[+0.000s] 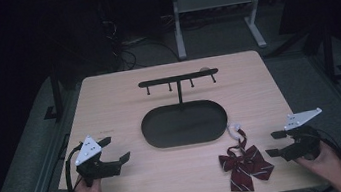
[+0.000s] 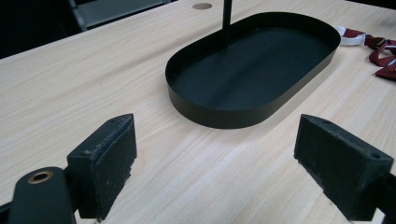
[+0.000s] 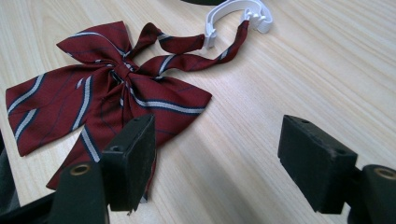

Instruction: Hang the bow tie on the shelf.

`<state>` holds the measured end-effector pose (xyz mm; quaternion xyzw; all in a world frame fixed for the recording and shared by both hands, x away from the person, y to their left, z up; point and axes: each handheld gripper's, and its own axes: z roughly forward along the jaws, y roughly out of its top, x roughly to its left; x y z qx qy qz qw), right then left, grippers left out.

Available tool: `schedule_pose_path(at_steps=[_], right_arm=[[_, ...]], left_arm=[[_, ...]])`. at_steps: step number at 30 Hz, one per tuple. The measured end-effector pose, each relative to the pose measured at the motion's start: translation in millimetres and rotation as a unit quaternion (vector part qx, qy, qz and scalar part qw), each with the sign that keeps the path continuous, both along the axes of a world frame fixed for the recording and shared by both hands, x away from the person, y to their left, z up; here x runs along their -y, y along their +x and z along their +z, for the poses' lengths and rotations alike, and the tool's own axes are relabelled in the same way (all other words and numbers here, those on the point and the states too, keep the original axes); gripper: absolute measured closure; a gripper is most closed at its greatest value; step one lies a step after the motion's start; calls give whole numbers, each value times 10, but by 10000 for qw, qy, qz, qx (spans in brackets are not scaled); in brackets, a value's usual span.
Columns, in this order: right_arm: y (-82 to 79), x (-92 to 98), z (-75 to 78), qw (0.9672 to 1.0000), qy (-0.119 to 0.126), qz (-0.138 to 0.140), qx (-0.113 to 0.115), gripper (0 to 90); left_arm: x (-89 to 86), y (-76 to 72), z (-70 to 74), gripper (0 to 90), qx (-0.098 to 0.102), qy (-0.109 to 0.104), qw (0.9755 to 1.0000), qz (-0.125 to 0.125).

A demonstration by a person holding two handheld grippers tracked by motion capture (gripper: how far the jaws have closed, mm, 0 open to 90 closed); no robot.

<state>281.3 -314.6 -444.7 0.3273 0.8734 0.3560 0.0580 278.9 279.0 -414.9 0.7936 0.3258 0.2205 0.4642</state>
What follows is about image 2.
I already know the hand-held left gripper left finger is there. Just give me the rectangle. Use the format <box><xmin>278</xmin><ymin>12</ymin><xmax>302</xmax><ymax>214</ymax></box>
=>
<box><xmin>66</xmin><ymin>113</ymin><xmax>138</xmax><ymax>222</ymax></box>

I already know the black oval tray with pole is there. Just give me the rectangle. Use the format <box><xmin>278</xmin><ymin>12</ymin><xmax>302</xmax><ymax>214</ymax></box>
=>
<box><xmin>164</xmin><ymin>0</ymin><xmax>342</xmax><ymax>130</ymax></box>

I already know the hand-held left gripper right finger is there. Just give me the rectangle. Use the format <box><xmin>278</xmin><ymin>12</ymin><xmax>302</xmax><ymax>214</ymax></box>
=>
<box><xmin>293</xmin><ymin>113</ymin><xmax>394</xmax><ymax>222</ymax></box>

